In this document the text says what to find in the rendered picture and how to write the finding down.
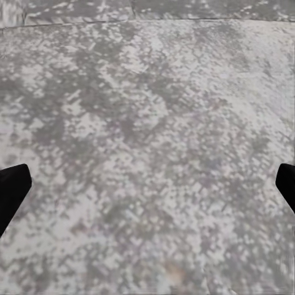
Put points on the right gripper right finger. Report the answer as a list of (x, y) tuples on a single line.
[(285, 181)]

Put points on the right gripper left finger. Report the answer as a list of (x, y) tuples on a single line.
[(15, 183)]

